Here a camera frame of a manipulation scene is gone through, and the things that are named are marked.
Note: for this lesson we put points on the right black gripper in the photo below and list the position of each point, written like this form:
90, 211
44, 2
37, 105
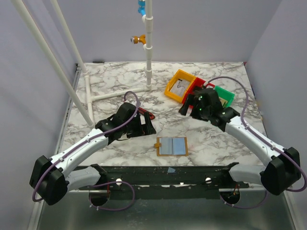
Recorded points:
192, 105

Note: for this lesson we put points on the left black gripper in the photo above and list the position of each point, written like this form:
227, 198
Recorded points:
146, 124

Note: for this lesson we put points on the mustard yellow card holder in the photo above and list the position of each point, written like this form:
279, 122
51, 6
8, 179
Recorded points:
171, 146

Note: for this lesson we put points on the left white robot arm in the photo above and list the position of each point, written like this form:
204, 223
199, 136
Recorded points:
53, 177

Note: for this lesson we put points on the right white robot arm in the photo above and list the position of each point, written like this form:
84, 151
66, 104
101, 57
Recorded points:
280, 168

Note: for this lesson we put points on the cards in yellow bin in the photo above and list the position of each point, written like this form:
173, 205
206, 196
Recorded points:
180, 87

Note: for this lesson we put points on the gold cards in green bin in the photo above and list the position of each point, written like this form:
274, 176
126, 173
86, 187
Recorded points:
223, 102

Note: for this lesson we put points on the red black utility knife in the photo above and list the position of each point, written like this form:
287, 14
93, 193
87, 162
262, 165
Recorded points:
143, 112

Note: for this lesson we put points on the red plastic bin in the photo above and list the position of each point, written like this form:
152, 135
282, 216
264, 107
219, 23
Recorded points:
195, 86

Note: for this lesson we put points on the yellow plastic bin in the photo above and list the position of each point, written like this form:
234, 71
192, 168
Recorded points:
180, 74

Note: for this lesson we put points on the green plastic bin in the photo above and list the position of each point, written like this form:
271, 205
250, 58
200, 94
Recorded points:
222, 93

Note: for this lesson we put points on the white PVC pipe frame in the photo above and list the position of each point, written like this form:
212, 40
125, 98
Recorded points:
87, 114

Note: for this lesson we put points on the black mounting rail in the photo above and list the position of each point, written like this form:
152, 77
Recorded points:
163, 182

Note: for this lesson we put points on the orange camera on pole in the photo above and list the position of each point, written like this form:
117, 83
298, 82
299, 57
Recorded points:
138, 39

